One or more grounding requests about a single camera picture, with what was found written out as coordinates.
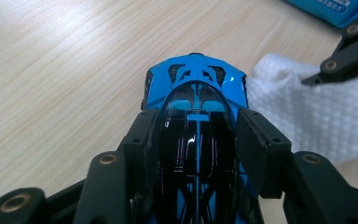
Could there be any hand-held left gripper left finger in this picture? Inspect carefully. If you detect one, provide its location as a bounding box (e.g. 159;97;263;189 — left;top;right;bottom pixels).
117;107;161;200

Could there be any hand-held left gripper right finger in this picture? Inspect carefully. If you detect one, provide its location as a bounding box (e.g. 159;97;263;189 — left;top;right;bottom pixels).
234;107;293;200

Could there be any blue wet wipes pack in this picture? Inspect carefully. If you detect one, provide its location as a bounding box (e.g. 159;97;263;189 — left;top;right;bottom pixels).
283;0;358;29

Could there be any white wet wipe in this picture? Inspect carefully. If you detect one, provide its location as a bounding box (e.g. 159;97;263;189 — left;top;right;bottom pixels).
246;52;358;166

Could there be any blue and black toy car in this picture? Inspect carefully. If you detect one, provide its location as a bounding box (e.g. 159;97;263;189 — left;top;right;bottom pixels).
130;52;260;224

